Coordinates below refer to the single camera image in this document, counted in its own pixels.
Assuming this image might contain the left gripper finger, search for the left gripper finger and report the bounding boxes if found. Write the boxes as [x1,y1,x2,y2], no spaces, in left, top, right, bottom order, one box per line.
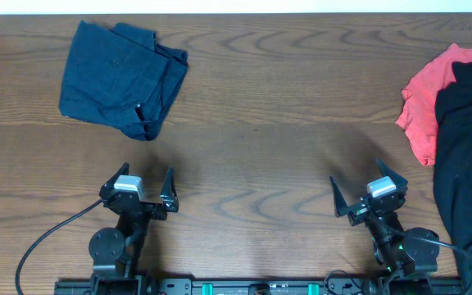
[160,167,179,213]
[100,162,129,193]

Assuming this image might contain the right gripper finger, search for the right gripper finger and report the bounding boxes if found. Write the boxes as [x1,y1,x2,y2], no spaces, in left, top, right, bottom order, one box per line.
[329,176,347,217]
[376,158,408,193]

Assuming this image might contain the black t-shirt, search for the black t-shirt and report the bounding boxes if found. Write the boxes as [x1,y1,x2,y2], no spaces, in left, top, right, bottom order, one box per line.
[433,62,472,255]

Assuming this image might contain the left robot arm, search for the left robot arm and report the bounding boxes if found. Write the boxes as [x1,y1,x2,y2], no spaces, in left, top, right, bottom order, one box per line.
[88,163,179,295]

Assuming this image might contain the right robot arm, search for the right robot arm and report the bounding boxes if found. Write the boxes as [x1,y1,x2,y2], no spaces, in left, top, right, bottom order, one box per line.
[329,159,439,294]

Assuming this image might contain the red printed t-shirt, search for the red printed t-shirt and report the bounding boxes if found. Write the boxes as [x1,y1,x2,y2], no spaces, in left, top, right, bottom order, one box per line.
[395,43,472,166]

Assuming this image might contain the folded navy blue trousers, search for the folded navy blue trousers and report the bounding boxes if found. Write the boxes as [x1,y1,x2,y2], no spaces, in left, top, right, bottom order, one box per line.
[59,21,188,141]

